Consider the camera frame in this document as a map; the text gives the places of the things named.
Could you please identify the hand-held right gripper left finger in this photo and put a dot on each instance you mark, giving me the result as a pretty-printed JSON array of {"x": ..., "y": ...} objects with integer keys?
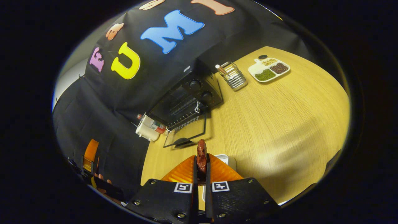
[{"x": 164, "y": 199}]

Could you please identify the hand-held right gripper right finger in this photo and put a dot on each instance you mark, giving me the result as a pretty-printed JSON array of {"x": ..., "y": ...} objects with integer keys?
[{"x": 236, "y": 199}]

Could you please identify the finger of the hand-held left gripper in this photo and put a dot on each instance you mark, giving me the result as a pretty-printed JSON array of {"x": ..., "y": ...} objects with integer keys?
[{"x": 90, "y": 154}]

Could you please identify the brown piece of meat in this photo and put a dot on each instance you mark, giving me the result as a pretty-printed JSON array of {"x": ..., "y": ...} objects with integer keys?
[{"x": 201, "y": 155}]

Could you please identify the black electric oven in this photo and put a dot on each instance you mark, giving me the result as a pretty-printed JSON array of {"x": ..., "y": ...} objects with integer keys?
[{"x": 189, "y": 93}]

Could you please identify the white rectangular tray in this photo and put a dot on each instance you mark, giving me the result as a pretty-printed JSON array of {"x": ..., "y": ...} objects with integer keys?
[{"x": 228, "y": 160}]

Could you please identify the white toaster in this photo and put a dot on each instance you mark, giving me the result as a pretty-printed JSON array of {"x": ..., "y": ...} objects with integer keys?
[{"x": 146, "y": 132}]

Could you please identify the clear bottle with red label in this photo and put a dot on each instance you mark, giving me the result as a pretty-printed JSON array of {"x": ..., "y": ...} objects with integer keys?
[{"x": 154, "y": 124}]

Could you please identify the white-tipped wooden stick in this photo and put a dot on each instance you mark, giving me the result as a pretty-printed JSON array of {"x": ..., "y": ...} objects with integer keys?
[{"x": 222, "y": 69}]

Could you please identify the white divided dish of beans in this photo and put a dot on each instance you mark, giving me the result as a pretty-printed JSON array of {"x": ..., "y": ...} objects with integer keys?
[{"x": 269, "y": 70}]

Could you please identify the small black round cap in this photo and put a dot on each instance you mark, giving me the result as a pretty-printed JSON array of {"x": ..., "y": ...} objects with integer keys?
[{"x": 262, "y": 57}]

